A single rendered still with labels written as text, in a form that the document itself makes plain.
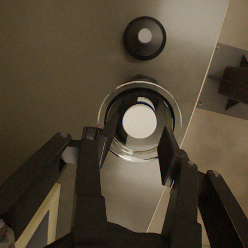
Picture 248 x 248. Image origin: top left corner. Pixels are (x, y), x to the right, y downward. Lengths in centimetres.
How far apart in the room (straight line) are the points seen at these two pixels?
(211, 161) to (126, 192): 120
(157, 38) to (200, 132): 120
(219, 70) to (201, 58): 101
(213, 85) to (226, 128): 36
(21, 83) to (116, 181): 37
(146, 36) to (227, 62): 115
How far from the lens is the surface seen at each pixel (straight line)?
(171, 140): 17
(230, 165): 177
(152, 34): 42
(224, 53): 149
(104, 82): 46
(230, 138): 166
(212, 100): 149
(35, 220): 51
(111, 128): 16
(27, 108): 55
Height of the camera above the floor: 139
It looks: 71 degrees down
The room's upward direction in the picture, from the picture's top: 164 degrees counter-clockwise
